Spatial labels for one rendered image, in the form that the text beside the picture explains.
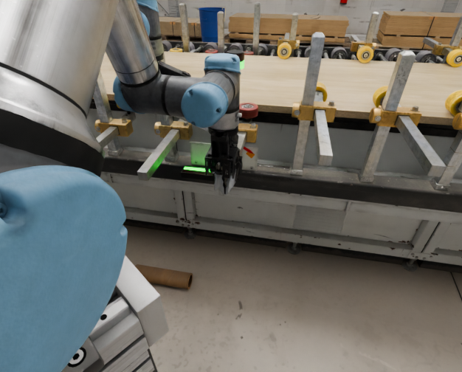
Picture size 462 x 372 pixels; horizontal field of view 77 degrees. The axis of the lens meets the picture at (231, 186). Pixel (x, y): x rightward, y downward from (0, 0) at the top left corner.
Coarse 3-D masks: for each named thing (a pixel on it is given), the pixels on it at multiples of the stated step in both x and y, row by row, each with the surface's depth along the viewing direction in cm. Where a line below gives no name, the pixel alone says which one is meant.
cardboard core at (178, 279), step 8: (144, 272) 148; (152, 272) 148; (160, 272) 148; (168, 272) 148; (176, 272) 148; (184, 272) 148; (152, 280) 148; (160, 280) 147; (168, 280) 146; (176, 280) 145; (184, 280) 145; (184, 288) 146
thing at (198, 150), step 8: (192, 144) 109; (200, 144) 109; (208, 144) 108; (192, 152) 111; (200, 152) 111; (256, 152) 106; (192, 160) 114; (200, 160) 113; (248, 160) 109; (256, 160) 108; (248, 168) 111; (256, 168) 110
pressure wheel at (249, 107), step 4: (240, 104) 111; (244, 104) 111; (248, 104) 109; (252, 104) 111; (240, 108) 107; (244, 108) 107; (248, 108) 107; (252, 108) 107; (256, 108) 108; (240, 112) 108; (244, 112) 107; (248, 112) 107; (252, 112) 107; (256, 112) 109; (244, 116) 108; (248, 116) 108; (252, 116) 108; (256, 116) 110
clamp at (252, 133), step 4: (240, 124) 105; (244, 124) 105; (248, 124) 105; (240, 128) 102; (244, 128) 102; (248, 128) 102; (252, 128) 102; (256, 128) 102; (248, 132) 102; (252, 132) 102; (256, 132) 102; (248, 136) 103; (252, 136) 102; (256, 136) 104; (248, 140) 104; (252, 140) 103
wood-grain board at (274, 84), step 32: (192, 64) 160; (256, 64) 160; (288, 64) 160; (320, 64) 160; (352, 64) 160; (384, 64) 160; (416, 64) 160; (448, 64) 160; (256, 96) 120; (288, 96) 120; (352, 96) 120; (416, 96) 120
